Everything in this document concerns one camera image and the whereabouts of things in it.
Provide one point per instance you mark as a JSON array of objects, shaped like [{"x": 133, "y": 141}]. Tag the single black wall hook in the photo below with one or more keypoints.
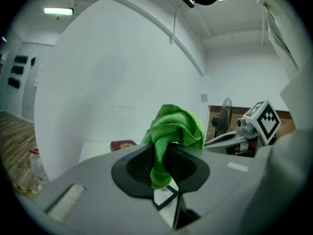
[{"x": 33, "y": 61}]

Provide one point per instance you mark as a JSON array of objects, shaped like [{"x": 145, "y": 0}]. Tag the black standing fan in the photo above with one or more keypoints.
[{"x": 216, "y": 121}]

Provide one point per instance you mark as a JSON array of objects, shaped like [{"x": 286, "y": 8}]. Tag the rows of black wall-mounted items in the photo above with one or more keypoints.
[{"x": 20, "y": 59}]

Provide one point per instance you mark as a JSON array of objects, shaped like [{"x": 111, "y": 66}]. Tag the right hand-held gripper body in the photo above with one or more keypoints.
[{"x": 265, "y": 124}]

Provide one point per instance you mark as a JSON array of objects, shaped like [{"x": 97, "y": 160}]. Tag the clear plastic bottle red cap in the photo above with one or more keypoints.
[{"x": 39, "y": 168}]

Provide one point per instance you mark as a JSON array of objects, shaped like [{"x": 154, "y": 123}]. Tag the grey wall box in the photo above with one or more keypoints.
[{"x": 204, "y": 98}]

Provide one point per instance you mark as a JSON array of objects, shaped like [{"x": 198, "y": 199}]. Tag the black framed photo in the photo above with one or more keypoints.
[{"x": 163, "y": 197}]

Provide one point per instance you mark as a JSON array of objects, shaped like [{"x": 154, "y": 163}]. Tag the green microfibre cloth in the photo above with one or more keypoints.
[{"x": 176, "y": 128}]

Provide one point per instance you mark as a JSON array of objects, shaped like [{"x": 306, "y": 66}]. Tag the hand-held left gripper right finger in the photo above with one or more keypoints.
[{"x": 220, "y": 175}]

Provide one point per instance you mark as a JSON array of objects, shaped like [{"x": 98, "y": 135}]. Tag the person's white shirt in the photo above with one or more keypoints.
[{"x": 281, "y": 38}]

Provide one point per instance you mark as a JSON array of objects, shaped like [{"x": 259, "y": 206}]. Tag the person's right forearm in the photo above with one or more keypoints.
[{"x": 286, "y": 126}]

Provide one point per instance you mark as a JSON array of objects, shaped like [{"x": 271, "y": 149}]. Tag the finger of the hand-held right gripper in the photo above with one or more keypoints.
[{"x": 225, "y": 139}]

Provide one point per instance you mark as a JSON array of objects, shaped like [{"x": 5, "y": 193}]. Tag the yellow and black striped tape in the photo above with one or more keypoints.
[{"x": 24, "y": 189}]

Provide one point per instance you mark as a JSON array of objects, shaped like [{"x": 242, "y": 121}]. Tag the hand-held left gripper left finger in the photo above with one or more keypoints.
[{"x": 97, "y": 180}]

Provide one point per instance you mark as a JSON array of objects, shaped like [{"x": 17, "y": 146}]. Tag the long ceiling light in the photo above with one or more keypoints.
[
  {"x": 58, "y": 11},
  {"x": 3, "y": 39}
]

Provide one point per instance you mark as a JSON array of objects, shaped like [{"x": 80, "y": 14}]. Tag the maroon hardcover book gold ornament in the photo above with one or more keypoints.
[{"x": 122, "y": 145}]

